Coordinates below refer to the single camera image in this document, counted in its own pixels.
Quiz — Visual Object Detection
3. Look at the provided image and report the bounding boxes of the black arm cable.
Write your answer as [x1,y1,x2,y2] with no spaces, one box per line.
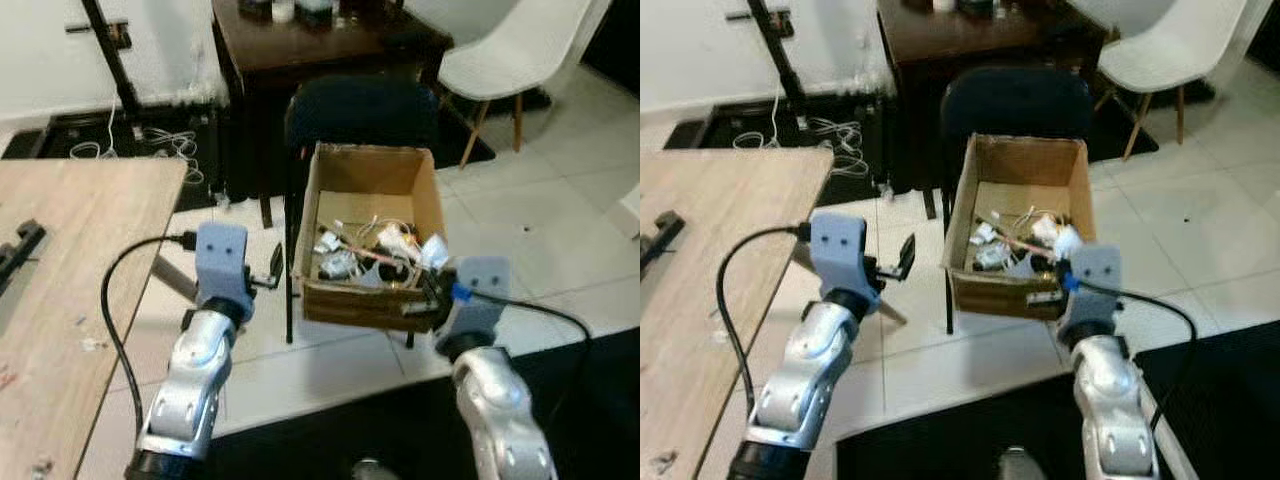
[716,224,813,423]
[1078,278,1200,441]
[468,288,594,401]
[100,232,199,446]

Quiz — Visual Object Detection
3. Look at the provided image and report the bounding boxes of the black floor base plate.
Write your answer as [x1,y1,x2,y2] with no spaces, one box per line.
[664,94,893,153]
[0,100,227,163]

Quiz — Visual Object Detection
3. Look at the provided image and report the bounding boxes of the brown cardboard box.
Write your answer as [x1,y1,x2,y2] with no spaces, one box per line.
[942,133,1097,322]
[290,142,449,334]

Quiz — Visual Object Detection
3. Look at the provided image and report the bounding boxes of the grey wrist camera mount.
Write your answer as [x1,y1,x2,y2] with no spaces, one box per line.
[808,211,870,297]
[194,222,257,313]
[440,256,514,343]
[1060,244,1124,337]

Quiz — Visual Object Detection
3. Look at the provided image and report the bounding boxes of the thin pink stick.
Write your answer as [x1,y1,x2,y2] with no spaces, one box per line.
[984,231,1047,257]
[334,239,403,265]

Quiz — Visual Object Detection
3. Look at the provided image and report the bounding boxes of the black flat device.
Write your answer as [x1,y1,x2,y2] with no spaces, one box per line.
[0,219,48,293]
[640,211,687,273]

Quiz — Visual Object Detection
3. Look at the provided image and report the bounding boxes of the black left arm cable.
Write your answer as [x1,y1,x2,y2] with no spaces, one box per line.
[100,232,199,446]
[716,224,813,423]

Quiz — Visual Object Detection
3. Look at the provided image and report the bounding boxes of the white plastic chair wooden legs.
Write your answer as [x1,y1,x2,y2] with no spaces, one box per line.
[1094,0,1253,162]
[436,0,614,170]

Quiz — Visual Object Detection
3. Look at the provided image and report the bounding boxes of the white tangled cable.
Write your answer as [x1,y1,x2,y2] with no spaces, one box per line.
[733,84,869,179]
[68,95,207,187]

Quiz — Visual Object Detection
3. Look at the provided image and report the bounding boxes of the large black floor mat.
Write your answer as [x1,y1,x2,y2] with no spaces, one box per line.
[834,318,1280,480]
[198,328,641,480]

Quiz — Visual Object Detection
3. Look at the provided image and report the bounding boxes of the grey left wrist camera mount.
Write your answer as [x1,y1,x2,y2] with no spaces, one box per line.
[808,211,870,297]
[194,222,257,313]

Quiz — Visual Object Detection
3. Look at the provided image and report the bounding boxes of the black padded chair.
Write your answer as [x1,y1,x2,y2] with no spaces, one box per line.
[283,74,442,347]
[938,65,1095,337]

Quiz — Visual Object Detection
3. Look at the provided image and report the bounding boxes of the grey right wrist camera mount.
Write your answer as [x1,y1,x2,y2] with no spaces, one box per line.
[1060,244,1124,337]
[440,256,514,343]

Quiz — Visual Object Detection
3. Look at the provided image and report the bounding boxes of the dark brown wooden table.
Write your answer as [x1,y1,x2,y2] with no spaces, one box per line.
[211,0,455,230]
[876,0,1113,222]

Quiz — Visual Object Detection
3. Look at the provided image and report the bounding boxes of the black stand pole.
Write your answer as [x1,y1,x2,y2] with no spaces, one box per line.
[726,0,813,133]
[66,0,148,143]

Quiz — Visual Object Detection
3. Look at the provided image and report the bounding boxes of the dark rug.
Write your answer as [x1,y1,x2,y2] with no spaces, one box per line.
[430,88,553,168]
[1088,80,1217,163]

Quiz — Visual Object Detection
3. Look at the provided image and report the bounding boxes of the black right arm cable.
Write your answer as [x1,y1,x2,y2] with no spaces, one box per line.
[468,288,594,401]
[1078,278,1200,441]

